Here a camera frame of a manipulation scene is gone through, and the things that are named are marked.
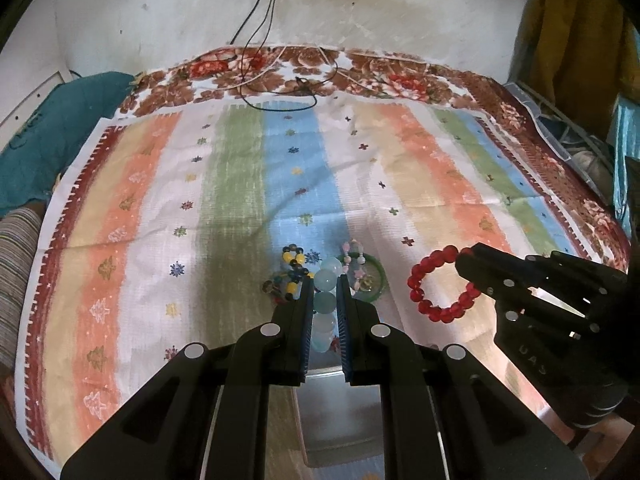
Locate black charging cable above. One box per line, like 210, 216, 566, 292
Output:
229, 0, 339, 111

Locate pink pastel bead bracelet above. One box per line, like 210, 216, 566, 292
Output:
340, 238, 368, 291

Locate metal tin box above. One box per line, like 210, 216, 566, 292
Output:
293, 366, 384, 468

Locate striped colourful cloth mat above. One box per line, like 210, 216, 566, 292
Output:
13, 94, 626, 478

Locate teal pillow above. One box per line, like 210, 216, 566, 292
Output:
1, 72, 134, 216

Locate light blue bead bracelet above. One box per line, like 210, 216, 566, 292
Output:
311, 256, 345, 354

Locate yellow black bead bracelet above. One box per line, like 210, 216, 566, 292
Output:
280, 244, 313, 302

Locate red bead bracelet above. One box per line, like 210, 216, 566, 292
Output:
406, 244, 483, 324

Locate mustard hanging garment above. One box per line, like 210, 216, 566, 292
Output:
521, 0, 639, 140

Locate green jade bangle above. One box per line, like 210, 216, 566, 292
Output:
346, 252, 387, 302

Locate grey striped bolster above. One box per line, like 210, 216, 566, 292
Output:
0, 207, 42, 376

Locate brown floral bed sheet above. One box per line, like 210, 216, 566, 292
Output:
118, 46, 630, 270

